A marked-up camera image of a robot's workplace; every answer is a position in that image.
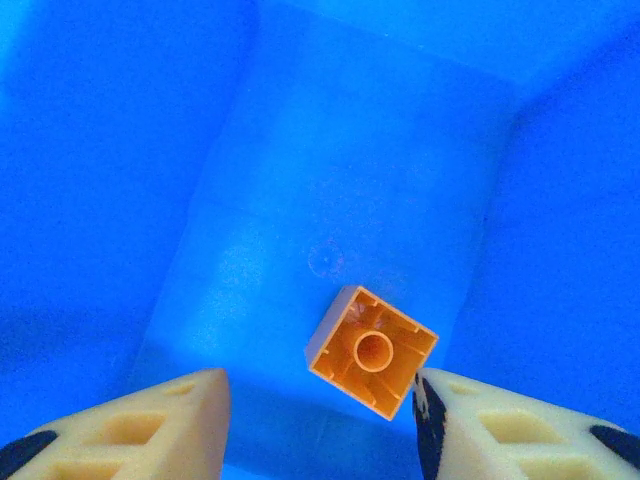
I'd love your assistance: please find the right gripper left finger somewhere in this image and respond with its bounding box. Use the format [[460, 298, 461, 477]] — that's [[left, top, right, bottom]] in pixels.
[[0, 368, 232, 480]]

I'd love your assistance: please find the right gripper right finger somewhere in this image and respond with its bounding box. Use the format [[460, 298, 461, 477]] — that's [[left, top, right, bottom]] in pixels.
[[412, 368, 640, 480]]

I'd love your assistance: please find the yellow lego brick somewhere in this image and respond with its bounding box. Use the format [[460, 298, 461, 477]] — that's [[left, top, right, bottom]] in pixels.
[[305, 284, 440, 422]]

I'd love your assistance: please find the blue three-compartment plastic bin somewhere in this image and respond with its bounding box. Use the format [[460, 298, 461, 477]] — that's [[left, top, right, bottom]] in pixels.
[[0, 0, 640, 480]]

